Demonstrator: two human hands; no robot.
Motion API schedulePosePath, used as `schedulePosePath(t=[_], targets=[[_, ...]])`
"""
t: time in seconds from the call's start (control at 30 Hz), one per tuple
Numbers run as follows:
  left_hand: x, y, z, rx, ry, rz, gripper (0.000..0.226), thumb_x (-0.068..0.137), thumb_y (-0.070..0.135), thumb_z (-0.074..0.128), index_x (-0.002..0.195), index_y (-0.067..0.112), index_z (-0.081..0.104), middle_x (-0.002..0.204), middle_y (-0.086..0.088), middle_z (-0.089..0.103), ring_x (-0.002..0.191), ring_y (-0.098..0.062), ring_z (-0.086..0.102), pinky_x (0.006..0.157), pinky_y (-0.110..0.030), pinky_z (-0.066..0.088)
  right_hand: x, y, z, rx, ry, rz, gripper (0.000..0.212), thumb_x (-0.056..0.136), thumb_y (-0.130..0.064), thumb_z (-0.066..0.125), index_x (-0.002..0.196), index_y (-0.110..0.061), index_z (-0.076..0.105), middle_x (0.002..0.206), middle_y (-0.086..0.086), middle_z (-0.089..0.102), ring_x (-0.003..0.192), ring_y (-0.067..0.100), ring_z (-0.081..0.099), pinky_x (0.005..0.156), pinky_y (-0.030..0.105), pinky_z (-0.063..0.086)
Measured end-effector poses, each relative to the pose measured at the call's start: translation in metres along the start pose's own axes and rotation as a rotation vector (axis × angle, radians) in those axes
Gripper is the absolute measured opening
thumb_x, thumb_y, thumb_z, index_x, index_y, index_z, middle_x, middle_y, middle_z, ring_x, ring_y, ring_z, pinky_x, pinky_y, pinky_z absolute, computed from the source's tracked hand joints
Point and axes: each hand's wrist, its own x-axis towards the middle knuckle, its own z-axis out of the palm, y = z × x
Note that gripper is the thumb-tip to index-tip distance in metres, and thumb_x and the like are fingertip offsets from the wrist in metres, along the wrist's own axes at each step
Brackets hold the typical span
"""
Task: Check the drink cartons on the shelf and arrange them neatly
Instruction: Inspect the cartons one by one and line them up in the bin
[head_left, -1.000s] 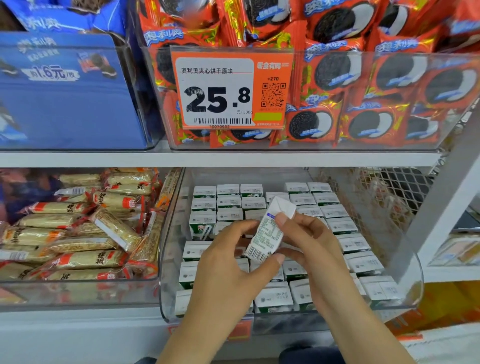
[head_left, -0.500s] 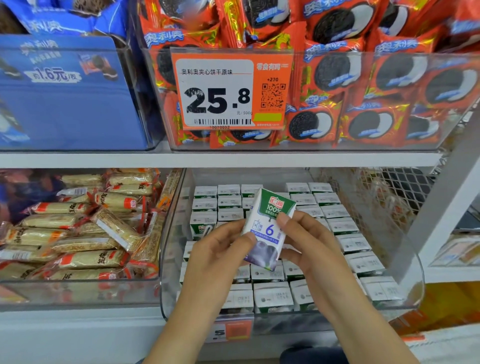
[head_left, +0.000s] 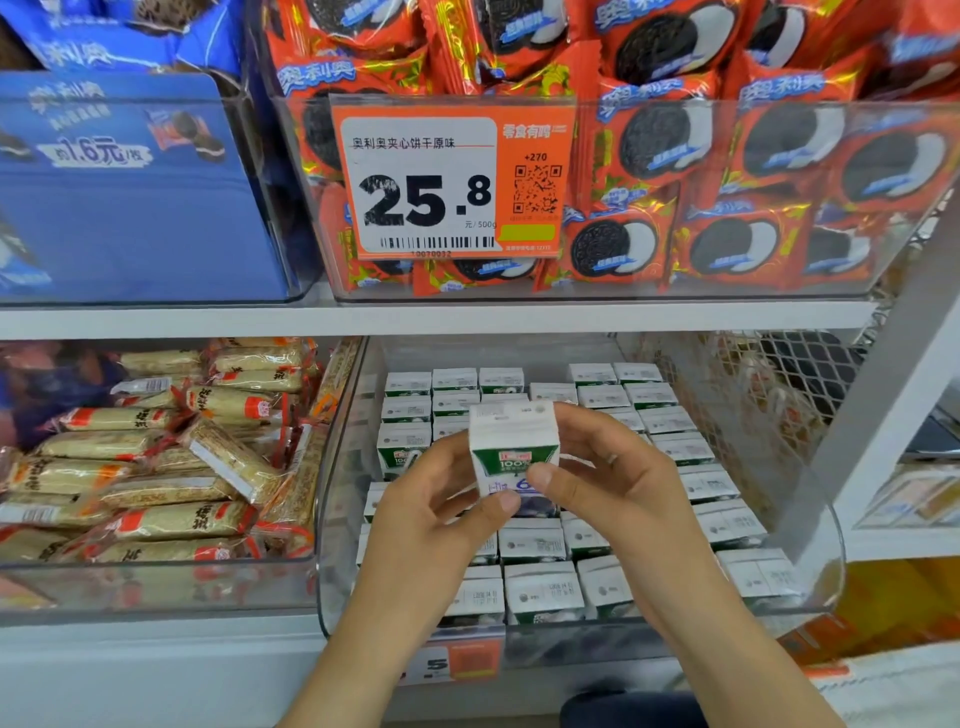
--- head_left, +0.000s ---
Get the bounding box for person's right hand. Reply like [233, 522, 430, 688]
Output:
[525, 402, 729, 609]

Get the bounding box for person's left hand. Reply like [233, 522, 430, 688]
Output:
[357, 435, 524, 647]

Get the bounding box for rows of white juice cartons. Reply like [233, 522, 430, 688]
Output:
[357, 360, 812, 629]

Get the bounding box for blueberry juice carton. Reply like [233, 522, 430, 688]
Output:
[468, 397, 563, 500]

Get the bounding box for person's left forearm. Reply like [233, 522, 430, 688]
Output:
[277, 618, 467, 728]

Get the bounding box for person's blue jeans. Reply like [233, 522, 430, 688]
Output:
[558, 690, 707, 728]

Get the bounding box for small orange price tag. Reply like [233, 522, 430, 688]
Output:
[397, 637, 507, 687]

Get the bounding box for clear plastic display bin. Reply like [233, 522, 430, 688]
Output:
[0, 337, 362, 621]
[315, 333, 846, 669]

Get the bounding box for pile of yellow wafer bars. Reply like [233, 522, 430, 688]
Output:
[0, 337, 354, 567]

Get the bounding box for yellow orange snack packet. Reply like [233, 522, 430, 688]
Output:
[825, 558, 960, 665]

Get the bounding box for large white orange price tag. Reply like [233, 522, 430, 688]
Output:
[331, 102, 578, 260]

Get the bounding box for stack of red cookie packets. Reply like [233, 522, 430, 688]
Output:
[262, 0, 960, 299]

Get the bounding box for faded orange price tag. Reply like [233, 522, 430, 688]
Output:
[0, 577, 59, 614]

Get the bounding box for pile of blue snack packets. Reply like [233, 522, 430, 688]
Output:
[0, 345, 129, 452]

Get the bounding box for blue cardboard display box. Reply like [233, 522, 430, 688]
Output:
[0, 72, 314, 305]

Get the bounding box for white wire mesh divider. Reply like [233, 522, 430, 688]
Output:
[705, 333, 902, 482]

